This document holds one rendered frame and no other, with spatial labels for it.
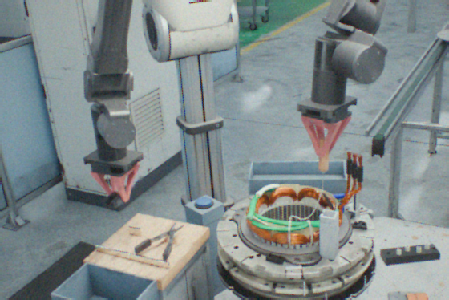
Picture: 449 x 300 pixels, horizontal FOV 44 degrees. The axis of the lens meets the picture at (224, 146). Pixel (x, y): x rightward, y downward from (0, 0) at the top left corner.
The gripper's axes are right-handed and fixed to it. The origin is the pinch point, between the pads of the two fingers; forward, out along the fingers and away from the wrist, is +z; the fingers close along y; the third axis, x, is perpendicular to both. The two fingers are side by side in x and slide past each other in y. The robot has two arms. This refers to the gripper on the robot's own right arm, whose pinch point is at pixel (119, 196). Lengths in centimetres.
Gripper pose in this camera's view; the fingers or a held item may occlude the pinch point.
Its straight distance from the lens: 115.7
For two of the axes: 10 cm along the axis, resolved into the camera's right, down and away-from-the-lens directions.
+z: 0.6, 9.1, 4.0
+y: 9.0, 1.2, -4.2
